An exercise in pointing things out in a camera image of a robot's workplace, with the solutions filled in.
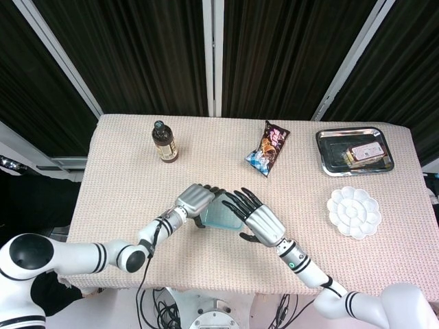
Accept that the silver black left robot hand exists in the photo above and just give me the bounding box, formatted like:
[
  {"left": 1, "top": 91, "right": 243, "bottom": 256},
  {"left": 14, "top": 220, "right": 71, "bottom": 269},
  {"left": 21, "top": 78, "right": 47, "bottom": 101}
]
[{"left": 175, "top": 183, "right": 228, "bottom": 229}]

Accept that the grey round robot base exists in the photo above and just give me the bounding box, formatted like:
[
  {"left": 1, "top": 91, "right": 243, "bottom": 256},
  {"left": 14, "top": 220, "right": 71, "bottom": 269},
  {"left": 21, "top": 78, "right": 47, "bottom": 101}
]
[{"left": 187, "top": 286, "right": 255, "bottom": 329}]

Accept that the white flower-shaped palette dish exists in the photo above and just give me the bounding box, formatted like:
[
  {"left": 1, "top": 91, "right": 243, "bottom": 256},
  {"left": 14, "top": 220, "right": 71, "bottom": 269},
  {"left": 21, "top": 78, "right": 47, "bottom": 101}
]
[{"left": 325, "top": 185, "right": 383, "bottom": 241}]

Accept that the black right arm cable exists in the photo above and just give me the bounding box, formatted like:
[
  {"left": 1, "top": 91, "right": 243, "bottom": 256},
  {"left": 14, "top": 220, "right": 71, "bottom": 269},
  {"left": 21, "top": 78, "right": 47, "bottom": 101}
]
[{"left": 294, "top": 273, "right": 348, "bottom": 329}]

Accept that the rectangular steel tray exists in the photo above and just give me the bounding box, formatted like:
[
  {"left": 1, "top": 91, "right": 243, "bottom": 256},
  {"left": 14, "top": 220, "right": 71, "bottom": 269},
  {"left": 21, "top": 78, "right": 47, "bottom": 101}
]
[{"left": 315, "top": 125, "right": 396, "bottom": 178}]

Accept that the black curtain panel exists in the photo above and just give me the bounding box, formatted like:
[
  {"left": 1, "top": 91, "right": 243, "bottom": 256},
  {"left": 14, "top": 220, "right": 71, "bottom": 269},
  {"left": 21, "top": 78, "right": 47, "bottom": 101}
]
[
  {"left": 222, "top": 0, "right": 388, "bottom": 121},
  {"left": 0, "top": 0, "right": 99, "bottom": 159},
  {"left": 321, "top": 0, "right": 439, "bottom": 167},
  {"left": 32, "top": 0, "right": 209, "bottom": 118}
]

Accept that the pink white woven tablecloth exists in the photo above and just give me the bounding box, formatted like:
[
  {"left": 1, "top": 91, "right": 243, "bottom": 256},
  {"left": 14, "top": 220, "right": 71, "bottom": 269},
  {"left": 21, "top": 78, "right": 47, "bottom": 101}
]
[{"left": 56, "top": 113, "right": 439, "bottom": 300}]

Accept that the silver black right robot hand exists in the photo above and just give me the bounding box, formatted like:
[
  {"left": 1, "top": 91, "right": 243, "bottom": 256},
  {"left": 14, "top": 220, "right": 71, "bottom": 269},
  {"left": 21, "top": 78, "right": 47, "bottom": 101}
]
[{"left": 221, "top": 186, "right": 287, "bottom": 248}]

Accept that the packaged snack box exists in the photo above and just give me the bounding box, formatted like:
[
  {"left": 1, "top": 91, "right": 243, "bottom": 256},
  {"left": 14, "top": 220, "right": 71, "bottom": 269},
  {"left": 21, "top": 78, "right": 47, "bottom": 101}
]
[{"left": 343, "top": 141, "right": 387, "bottom": 169}]

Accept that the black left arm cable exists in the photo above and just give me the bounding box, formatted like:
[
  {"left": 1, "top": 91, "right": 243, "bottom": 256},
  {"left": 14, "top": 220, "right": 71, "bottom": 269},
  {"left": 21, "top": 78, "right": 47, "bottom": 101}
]
[{"left": 134, "top": 212, "right": 172, "bottom": 329}]

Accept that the blue container lid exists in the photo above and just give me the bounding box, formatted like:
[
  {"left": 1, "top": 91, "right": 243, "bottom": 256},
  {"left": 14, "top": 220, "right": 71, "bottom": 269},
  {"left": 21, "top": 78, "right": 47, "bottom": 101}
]
[{"left": 200, "top": 191, "right": 246, "bottom": 234}]

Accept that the white metal frame post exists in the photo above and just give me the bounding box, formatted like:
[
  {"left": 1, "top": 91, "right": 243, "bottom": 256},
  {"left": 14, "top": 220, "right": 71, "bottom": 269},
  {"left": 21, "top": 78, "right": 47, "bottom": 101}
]
[
  {"left": 202, "top": 0, "right": 226, "bottom": 118},
  {"left": 311, "top": 0, "right": 410, "bottom": 122},
  {"left": 13, "top": 0, "right": 104, "bottom": 117}
]

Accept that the dark sauce bottle with label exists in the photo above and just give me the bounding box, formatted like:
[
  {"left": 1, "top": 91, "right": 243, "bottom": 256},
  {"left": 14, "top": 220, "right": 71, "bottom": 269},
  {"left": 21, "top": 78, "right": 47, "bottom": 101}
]
[{"left": 151, "top": 119, "right": 180, "bottom": 164}]

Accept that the dark blue snack bag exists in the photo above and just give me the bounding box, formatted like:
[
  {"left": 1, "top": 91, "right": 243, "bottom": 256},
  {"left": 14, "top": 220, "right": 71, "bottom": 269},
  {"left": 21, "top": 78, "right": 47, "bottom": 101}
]
[{"left": 244, "top": 119, "right": 292, "bottom": 178}]

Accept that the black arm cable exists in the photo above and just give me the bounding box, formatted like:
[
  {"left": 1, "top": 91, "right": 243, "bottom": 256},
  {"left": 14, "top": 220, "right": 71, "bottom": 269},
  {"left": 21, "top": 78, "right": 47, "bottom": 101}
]
[
  {"left": 134, "top": 212, "right": 172, "bottom": 329},
  {"left": 294, "top": 273, "right": 348, "bottom": 329}
]

